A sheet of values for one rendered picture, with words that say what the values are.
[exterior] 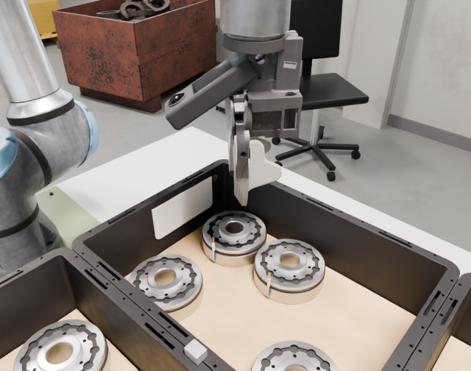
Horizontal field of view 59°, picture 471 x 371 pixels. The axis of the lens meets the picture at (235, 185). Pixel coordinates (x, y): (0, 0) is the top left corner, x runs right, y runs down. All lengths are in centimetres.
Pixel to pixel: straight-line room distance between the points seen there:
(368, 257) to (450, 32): 236
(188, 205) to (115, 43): 247
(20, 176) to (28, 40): 22
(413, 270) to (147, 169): 76
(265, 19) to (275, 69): 7
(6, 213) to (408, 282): 61
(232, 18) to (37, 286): 39
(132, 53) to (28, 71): 225
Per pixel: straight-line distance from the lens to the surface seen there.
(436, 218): 231
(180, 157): 119
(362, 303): 63
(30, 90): 78
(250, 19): 45
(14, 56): 77
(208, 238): 66
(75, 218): 92
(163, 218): 66
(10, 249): 80
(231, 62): 49
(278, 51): 47
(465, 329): 63
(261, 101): 48
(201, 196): 70
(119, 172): 116
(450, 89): 295
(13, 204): 76
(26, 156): 76
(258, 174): 52
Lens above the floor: 129
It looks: 34 degrees down
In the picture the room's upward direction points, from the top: straight up
